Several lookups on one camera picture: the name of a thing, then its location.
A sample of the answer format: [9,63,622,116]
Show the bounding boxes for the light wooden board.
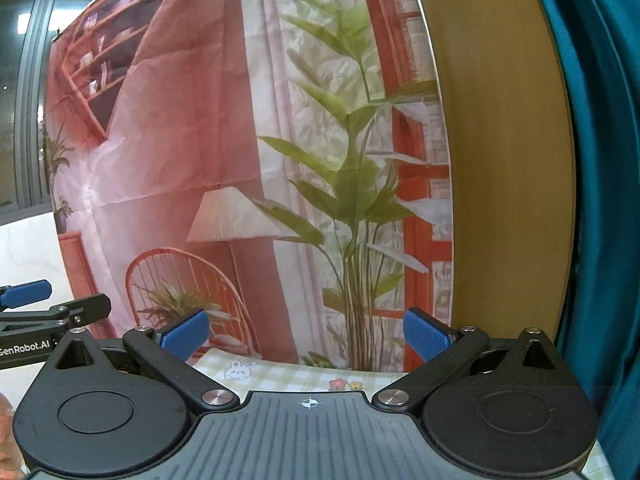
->
[407,0,576,361]

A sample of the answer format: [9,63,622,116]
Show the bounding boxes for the dark framed window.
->
[0,0,66,226]

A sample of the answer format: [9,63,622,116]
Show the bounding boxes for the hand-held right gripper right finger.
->
[372,307,573,408]

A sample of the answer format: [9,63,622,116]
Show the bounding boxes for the checked rabbit print tablecloth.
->
[192,347,613,480]

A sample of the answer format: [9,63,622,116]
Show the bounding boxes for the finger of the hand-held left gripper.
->
[0,280,53,311]
[0,294,112,333]

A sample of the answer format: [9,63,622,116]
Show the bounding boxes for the teal curtain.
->
[520,0,640,480]

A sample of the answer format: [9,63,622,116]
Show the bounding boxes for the printed room scene backdrop cloth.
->
[42,0,456,373]

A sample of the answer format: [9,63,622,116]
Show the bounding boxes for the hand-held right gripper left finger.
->
[42,309,238,408]

